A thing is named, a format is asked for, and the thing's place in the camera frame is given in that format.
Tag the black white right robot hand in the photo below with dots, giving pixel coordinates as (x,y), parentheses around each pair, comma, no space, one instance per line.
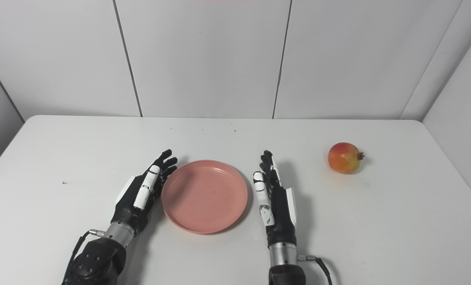
(282,217)

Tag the pink round plate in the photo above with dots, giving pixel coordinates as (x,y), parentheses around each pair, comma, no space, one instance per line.
(203,196)

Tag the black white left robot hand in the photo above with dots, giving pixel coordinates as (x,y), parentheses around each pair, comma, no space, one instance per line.
(130,202)

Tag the red yellow pomegranate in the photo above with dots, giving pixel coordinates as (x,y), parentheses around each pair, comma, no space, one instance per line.
(344,158)

